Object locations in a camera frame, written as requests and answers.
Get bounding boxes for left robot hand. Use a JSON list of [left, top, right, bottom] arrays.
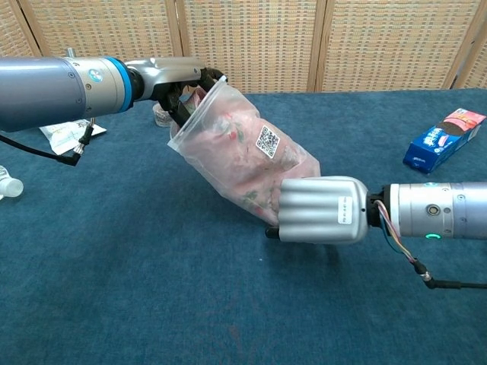
[[127, 56, 229, 129]]

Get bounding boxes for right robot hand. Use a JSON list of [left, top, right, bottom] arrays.
[[265, 176, 370, 244]]

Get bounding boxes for zip bag with pink cloth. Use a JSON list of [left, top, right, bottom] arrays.
[[167, 80, 323, 226]]

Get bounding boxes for white green snack packet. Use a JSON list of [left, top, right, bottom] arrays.
[[39, 118, 107, 156]]

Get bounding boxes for wicker folding screen panel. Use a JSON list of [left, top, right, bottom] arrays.
[[0, 0, 43, 59], [315, 0, 482, 93], [175, 0, 327, 95], [454, 0, 487, 90], [17, 0, 190, 96]]

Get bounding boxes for blue cookie box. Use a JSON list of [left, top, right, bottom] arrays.
[[403, 107, 487, 175]]

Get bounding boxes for blue carpeted table surface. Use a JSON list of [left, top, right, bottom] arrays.
[[0, 87, 487, 365]]

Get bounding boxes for clear bottle with white cap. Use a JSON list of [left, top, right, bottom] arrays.
[[0, 165, 24, 201]]

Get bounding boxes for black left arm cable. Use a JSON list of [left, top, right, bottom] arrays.
[[0, 117, 96, 167]]

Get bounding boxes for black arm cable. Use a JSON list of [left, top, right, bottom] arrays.
[[374, 201, 487, 290], [0, 117, 96, 167]]

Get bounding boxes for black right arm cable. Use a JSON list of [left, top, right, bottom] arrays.
[[374, 201, 487, 290]]

